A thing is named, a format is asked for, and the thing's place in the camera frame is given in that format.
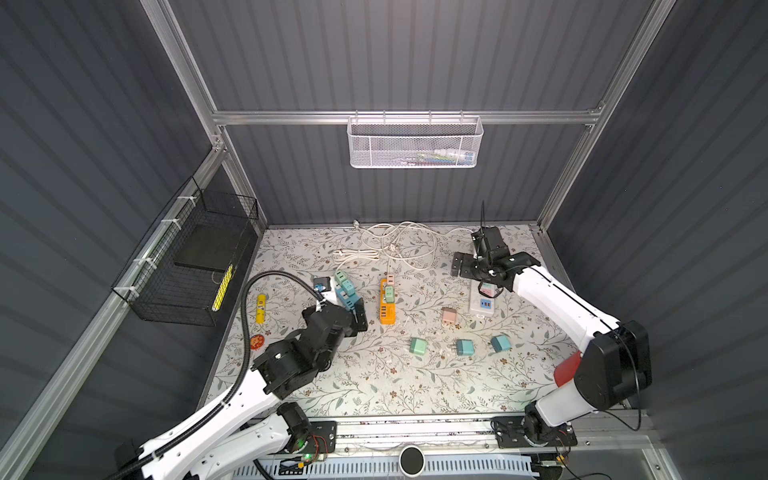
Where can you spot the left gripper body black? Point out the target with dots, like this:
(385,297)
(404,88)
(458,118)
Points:
(354,327)

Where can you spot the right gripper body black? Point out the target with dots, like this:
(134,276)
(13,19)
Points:
(469,267)

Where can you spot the blue power strip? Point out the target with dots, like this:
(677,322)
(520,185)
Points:
(348,297)

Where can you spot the orange power strip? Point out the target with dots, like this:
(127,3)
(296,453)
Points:
(387,312)

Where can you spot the white power strip pastel sockets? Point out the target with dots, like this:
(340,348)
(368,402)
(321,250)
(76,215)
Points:
(482,299)

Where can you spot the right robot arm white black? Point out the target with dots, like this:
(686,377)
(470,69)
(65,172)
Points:
(613,360)

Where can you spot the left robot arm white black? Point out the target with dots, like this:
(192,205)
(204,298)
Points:
(256,403)

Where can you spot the yellow tube on mat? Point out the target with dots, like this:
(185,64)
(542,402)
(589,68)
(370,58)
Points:
(260,313)

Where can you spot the red round badge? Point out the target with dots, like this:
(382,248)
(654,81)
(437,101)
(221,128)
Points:
(256,342)

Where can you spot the floral table mat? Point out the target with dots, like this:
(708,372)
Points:
(374,373)

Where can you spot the yellow marker in basket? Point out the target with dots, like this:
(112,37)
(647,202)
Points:
(223,288)

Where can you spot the red pen cup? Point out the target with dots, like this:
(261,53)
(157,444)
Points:
(566,370)

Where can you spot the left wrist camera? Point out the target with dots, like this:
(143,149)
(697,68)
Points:
(325,286)

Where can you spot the black wire basket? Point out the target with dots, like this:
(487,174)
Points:
(174,279)

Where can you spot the white wire basket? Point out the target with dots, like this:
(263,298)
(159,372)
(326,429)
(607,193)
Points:
(426,142)

